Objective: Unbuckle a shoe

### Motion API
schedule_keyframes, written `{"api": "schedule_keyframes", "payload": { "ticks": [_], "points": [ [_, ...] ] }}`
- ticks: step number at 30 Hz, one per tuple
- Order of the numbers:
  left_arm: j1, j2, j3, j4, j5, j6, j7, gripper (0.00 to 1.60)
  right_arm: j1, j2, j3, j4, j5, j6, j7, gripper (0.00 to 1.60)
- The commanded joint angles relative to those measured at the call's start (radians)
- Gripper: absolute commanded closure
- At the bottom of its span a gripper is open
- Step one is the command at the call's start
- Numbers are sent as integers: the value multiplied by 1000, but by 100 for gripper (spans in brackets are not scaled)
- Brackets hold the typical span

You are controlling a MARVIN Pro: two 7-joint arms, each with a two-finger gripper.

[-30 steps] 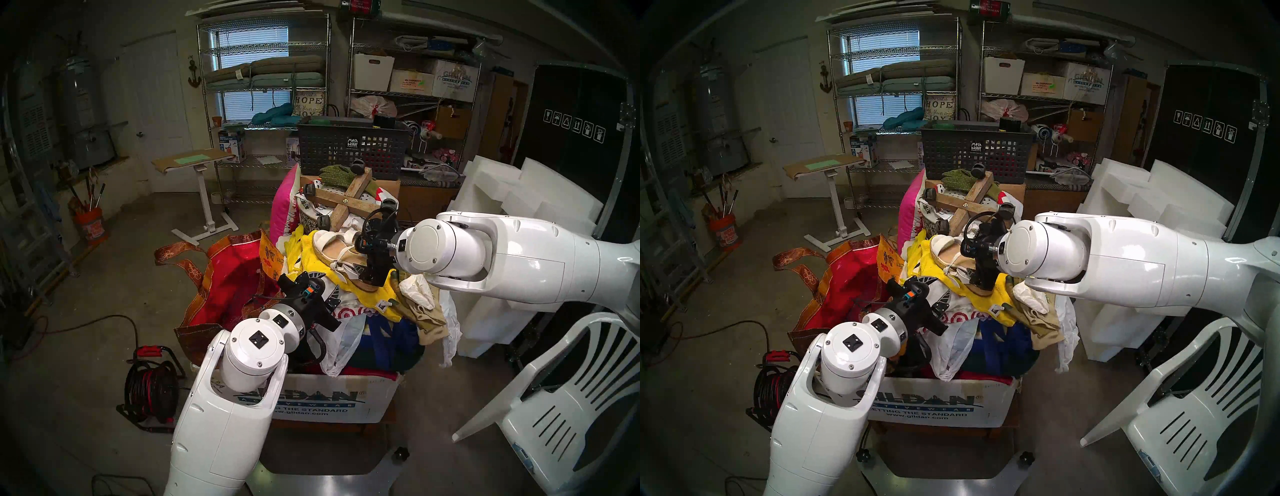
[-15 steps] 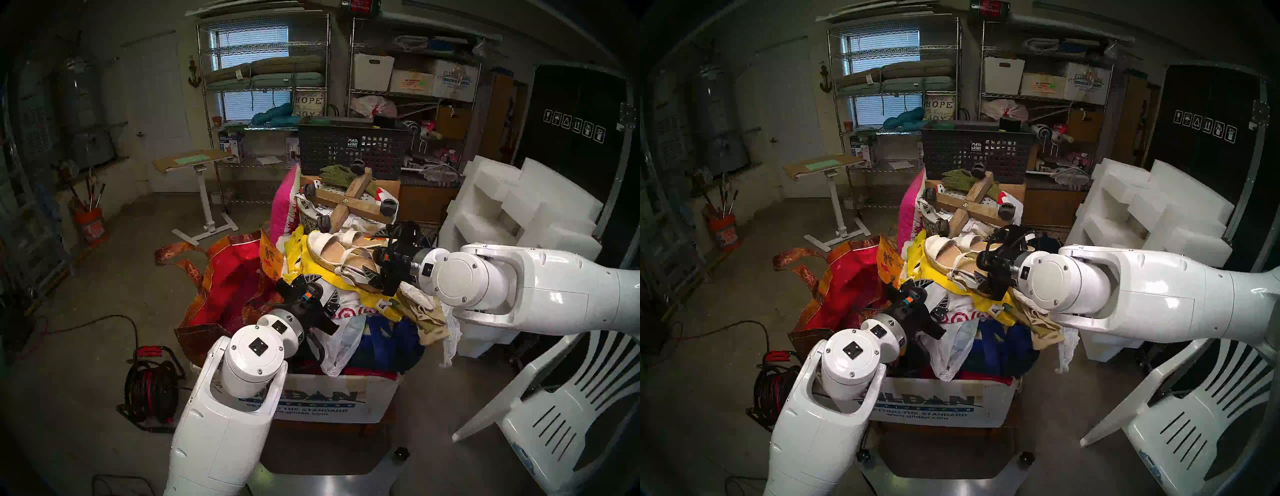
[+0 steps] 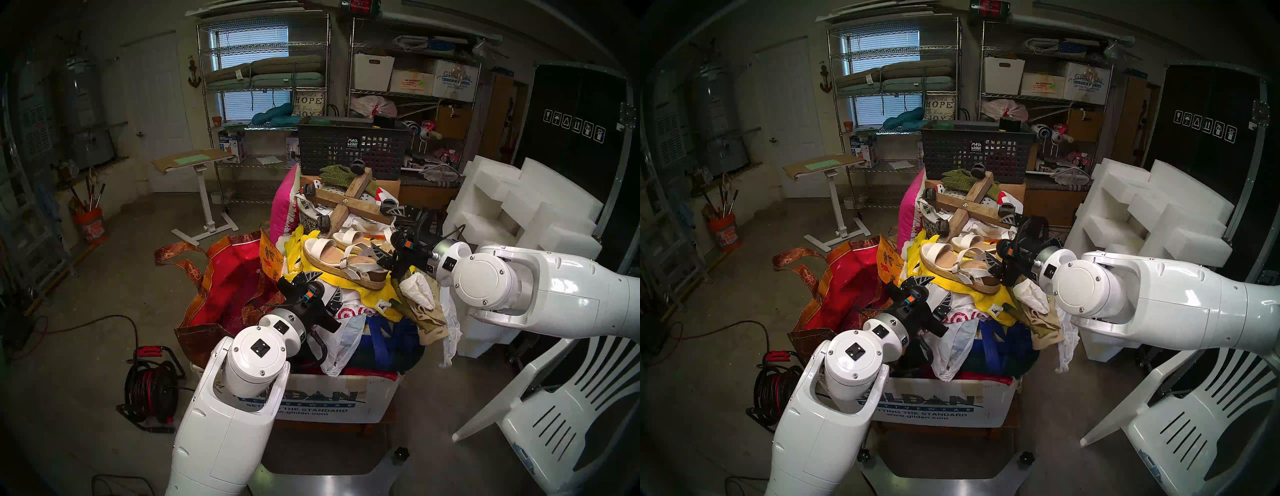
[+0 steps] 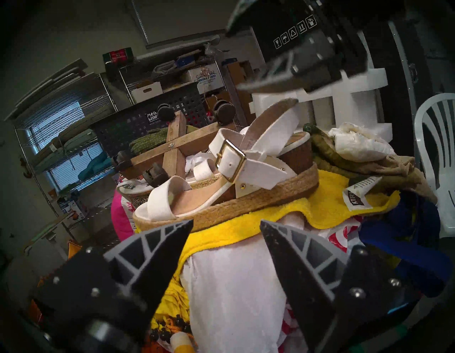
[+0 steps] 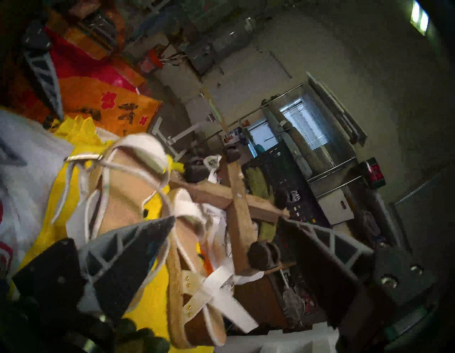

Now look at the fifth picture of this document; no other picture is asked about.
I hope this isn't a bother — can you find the blue white appliance box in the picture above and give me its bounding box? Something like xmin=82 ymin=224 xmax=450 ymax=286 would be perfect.
xmin=227 ymin=126 xmax=249 ymax=144

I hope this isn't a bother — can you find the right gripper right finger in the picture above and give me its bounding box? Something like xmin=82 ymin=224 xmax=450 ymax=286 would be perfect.
xmin=277 ymin=217 xmax=374 ymax=328

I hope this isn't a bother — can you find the green knit glove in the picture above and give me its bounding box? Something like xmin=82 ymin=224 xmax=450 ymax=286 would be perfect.
xmin=245 ymin=165 xmax=276 ymax=242

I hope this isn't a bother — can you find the wooden cross caster dolly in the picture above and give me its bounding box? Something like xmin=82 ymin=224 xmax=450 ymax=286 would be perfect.
xmin=169 ymin=144 xmax=297 ymax=276

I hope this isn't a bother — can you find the window with blinds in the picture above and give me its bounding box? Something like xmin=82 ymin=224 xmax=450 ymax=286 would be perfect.
xmin=281 ymin=100 xmax=329 ymax=150

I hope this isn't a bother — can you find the beige bench cushion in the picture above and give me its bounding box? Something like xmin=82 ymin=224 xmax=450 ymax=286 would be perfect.
xmin=281 ymin=117 xmax=343 ymax=178

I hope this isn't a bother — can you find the beige green-tipped work glove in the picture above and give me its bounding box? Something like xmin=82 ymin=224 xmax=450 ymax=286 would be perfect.
xmin=114 ymin=318 xmax=171 ymax=353

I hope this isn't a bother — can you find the white storage box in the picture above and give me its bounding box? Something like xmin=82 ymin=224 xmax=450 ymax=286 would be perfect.
xmin=316 ymin=189 xmax=355 ymax=225

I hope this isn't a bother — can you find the teal cushion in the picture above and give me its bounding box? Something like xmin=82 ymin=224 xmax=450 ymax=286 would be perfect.
xmin=247 ymin=137 xmax=265 ymax=157

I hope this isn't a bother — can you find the yellow terry towel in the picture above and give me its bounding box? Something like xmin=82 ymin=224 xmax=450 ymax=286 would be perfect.
xmin=9 ymin=116 xmax=214 ymax=353

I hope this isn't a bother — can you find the white strap wedge sandal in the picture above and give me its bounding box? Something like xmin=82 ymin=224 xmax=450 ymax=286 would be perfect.
xmin=52 ymin=132 xmax=176 ymax=314
xmin=165 ymin=187 xmax=260 ymax=349

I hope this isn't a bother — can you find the white overbed table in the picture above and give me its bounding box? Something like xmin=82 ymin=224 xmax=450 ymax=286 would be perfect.
xmin=151 ymin=87 xmax=231 ymax=162

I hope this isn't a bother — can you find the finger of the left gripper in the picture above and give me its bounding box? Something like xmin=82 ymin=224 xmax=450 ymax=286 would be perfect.
xmin=0 ymin=138 xmax=27 ymax=168

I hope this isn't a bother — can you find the red snowman box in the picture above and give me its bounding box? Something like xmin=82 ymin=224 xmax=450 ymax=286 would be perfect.
xmin=359 ymin=157 xmax=387 ymax=190

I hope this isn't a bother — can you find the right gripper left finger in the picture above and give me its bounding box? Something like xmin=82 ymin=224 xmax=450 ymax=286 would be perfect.
xmin=78 ymin=215 xmax=175 ymax=325

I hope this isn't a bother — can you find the white red-logo plastic bag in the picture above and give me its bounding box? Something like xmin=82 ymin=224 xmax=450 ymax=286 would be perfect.
xmin=0 ymin=109 xmax=75 ymax=281

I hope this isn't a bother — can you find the chrome wire shelving rack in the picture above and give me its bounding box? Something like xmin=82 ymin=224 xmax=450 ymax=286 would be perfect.
xmin=199 ymin=71 xmax=368 ymax=200

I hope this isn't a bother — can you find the brown cardboard box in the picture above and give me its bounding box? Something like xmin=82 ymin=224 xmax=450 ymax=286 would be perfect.
xmin=233 ymin=274 xmax=290 ymax=330

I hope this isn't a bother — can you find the green bench cushion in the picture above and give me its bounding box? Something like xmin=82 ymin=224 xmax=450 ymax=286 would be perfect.
xmin=262 ymin=96 xmax=313 ymax=169

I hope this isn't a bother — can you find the grey water heater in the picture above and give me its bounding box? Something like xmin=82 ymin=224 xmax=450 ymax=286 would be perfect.
xmin=185 ymin=21 xmax=256 ymax=75

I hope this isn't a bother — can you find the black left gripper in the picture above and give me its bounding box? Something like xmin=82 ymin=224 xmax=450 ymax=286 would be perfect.
xmin=20 ymin=14 xmax=65 ymax=122

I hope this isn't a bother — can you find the white foam packing block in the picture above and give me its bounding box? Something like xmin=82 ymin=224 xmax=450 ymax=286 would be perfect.
xmin=215 ymin=322 xmax=342 ymax=353

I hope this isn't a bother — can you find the orange plastic bucket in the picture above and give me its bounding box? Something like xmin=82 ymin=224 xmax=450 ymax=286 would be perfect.
xmin=140 ymin=48 xmax=164 ymax=73

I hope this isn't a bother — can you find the black mesh basket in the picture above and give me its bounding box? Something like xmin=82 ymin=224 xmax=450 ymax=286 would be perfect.
xmin=242 ymin=141 xmax=333 ymax=228

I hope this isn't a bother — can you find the red orange floral tote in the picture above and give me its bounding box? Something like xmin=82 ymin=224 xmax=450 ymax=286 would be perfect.
xmin=0 ymin=7 xmax=162 ymax=137

